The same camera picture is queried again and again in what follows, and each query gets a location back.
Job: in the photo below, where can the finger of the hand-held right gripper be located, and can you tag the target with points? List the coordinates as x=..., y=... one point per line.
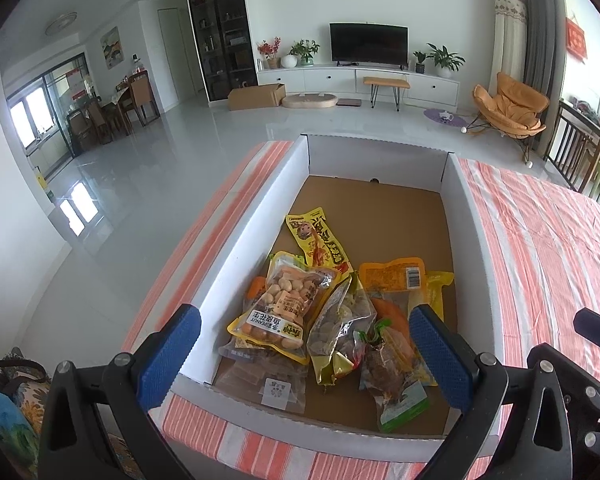
x=597, y=325
x=582, y=402

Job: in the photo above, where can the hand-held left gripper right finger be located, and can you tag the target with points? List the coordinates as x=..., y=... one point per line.
x=442, y=355

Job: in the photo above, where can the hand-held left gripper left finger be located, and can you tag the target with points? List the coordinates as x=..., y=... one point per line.
x=167, y=360

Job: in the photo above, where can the green label snack packet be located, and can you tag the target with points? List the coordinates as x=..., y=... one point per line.
x=400, y=405

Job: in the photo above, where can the clear brown snack packet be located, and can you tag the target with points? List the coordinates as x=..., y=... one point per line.
x=260, y=375

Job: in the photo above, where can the orange bread packet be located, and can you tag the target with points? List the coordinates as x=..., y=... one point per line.
x=387, y=277

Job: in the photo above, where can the clear gold chestnut packet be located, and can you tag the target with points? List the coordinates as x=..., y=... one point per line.
x=337, y=325

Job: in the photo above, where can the small orange snack packet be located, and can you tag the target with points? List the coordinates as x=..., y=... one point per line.
x=255, y=292

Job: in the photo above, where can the yellow peanut packet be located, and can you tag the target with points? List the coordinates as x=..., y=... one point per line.
x=285, y=305

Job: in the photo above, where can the yellow red snack packet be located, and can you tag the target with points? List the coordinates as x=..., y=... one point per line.
x=315, y=240

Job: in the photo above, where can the white cardboard box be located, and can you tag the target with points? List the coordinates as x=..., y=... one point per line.
x=380, y=160

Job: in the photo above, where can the orange striped table cloth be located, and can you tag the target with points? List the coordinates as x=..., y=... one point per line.
x=540, y=240

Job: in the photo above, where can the green plastic stool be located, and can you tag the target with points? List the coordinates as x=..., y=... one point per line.
x=597, y=177

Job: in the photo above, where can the floral cushion cover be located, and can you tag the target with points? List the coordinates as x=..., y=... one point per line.
x=5, y=410

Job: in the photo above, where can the wooden slatted furniture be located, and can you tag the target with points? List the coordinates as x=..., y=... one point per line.
x=575, y=140

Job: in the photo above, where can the orange lounge chair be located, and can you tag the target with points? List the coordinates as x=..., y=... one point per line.
x=510, y=110

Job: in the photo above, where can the purple floor mat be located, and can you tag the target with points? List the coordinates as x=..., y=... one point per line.
x=455, y=117

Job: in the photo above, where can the white teapot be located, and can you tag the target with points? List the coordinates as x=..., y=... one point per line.
x=446, y=117

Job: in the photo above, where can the dark floor scale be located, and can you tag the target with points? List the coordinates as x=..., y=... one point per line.
x=348, y=103

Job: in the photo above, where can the brown cardboard box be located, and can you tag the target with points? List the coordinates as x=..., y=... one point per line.
x=255, y=97

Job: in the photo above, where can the wooden stool with metal legs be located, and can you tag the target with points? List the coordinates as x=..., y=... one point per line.
x=386, y=81

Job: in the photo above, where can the glass sliding door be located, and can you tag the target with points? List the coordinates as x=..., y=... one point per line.
x=40, y=110

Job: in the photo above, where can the beige round pet bed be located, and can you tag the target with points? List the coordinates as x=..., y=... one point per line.
x=310, y=101

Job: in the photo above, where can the small plant in dark pot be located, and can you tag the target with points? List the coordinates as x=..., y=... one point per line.
x=419, y=62

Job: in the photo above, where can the large plant in white pot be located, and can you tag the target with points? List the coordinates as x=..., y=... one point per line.
x=445, y=60

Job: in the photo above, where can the standing air conditioner with cover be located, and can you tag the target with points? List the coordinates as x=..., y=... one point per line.
x=510, y=40

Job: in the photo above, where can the white television cabinet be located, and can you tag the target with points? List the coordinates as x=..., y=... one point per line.
x=325, y=79

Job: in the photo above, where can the white door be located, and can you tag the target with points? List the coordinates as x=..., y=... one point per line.
x=172, y=55

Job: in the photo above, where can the grey curtain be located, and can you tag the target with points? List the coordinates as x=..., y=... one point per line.
x=540, y=20

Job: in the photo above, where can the black television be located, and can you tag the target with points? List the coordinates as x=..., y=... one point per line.
x=369, y=42

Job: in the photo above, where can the white round vase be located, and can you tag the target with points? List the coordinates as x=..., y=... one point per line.
x=288, y=61

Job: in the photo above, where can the red flowers in vase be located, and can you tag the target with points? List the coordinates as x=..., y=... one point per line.
x=269, y=52

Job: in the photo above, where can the black display cabinet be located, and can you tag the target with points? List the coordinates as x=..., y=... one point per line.
x=220, y=35

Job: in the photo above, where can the green plant in glass vase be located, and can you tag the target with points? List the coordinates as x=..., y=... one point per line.
x=305, y=52

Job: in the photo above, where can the round ceiling lamp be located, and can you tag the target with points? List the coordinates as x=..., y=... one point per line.
x=61, y=23

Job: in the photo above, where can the red wall hanging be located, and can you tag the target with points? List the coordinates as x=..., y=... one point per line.
x=576, y=40

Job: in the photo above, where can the framed wall picture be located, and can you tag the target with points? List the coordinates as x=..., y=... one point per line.
x=110, y=47

